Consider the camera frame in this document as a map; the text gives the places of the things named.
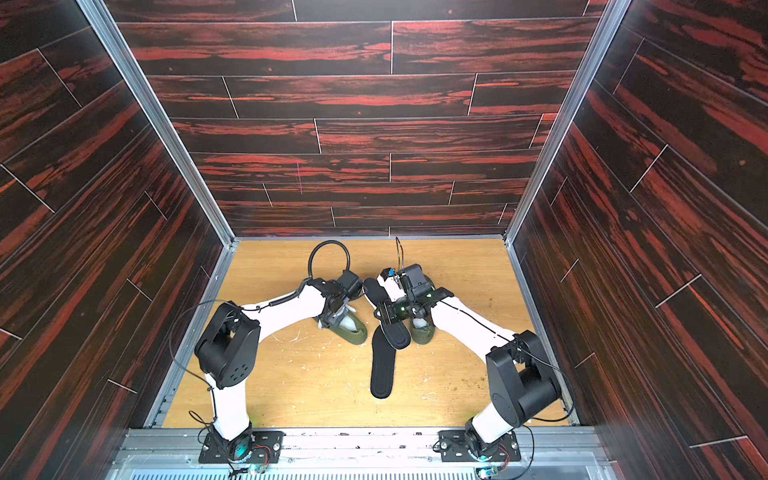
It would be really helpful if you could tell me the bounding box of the green canvas shoe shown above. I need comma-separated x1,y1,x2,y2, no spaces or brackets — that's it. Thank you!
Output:
316,305,368,345
410,318,436,345

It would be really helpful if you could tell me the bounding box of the black insole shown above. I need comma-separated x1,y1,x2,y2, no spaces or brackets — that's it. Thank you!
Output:
363,278,411,350
370,340,396,399

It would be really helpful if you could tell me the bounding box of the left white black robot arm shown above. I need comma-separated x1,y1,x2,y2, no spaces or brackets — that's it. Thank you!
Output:
194,270,367,463

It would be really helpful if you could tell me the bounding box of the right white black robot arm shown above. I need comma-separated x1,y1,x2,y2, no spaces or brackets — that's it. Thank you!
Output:
363,264,562,461

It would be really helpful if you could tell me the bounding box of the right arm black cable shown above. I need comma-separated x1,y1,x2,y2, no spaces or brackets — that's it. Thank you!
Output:
449,299,577,424

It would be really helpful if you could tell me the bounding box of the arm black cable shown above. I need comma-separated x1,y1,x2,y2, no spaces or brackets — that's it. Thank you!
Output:
449,299,577,424
307,239,352,283

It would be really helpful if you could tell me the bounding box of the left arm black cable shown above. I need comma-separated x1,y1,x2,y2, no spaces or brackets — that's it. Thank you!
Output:
307,239,352,283

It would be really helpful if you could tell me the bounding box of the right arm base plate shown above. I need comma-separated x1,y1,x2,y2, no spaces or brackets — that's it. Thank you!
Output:
432,429,521,462

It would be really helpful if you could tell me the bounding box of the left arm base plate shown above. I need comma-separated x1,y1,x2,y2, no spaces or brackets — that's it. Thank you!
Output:
198,429,285,466

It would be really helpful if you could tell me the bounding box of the aluminium front rail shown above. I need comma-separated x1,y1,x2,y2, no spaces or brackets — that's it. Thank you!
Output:
107,427,620,479

